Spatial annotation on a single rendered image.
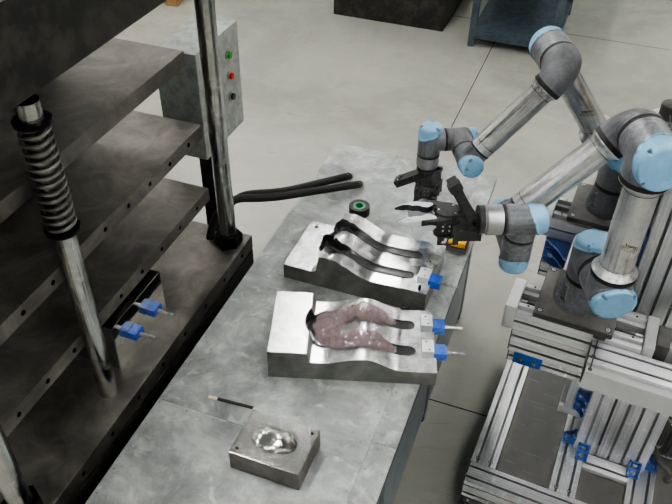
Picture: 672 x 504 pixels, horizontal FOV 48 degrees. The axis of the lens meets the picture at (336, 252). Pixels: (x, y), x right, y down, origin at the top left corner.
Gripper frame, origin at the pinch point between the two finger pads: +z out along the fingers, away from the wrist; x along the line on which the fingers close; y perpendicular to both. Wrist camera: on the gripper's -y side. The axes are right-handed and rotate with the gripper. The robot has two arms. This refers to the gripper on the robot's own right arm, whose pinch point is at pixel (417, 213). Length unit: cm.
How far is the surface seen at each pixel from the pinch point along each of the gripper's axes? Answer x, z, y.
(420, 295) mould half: -32.7, 8.0, 10.9
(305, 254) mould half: -25.3, 8.8, -32.2
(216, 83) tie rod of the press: -24, -50, -61
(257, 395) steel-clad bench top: -83, 16, -24
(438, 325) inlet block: -42.8, 9.3, 19.6
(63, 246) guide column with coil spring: -100, -41, -64
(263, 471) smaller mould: -108, 14, -10
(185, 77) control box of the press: -15, -45, -78
